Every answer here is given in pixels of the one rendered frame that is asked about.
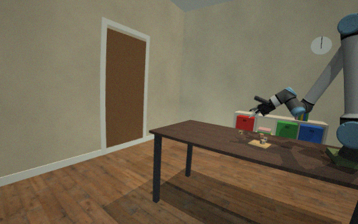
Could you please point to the tan flat mat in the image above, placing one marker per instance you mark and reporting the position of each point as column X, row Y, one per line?
column 256, row 143

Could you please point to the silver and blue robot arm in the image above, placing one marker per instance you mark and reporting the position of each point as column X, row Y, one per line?
column 346, row 57

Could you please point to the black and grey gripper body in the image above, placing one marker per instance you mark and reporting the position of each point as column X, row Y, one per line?
column 266, row 108

